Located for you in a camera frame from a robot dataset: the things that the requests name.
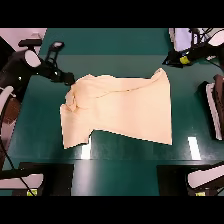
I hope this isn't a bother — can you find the brown garment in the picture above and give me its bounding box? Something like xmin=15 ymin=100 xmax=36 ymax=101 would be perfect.
xmin=212 ymin=73 xmax=224 ymax=142

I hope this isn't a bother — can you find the cream T-shirt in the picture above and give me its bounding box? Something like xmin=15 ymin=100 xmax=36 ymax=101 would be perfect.
xmin=59 ymin=67 xmax=174 ymax=150

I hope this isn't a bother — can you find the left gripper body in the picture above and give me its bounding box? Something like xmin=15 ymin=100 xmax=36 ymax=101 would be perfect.
xmin=53 ymin=70 xmax=76 ymax=87

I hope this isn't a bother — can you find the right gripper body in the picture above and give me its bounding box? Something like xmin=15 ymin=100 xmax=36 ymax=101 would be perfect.
xmin=162 ymin=49 xmax=193 ymax=69

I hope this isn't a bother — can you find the white garment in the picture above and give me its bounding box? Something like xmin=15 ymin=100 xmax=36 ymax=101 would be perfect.
xmin=205 ymin=82 xmax=223 ymax=140

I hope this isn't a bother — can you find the black cable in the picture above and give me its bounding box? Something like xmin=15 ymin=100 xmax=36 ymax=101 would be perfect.
xmin=0 ymin=133 xmax=32 ymax=197

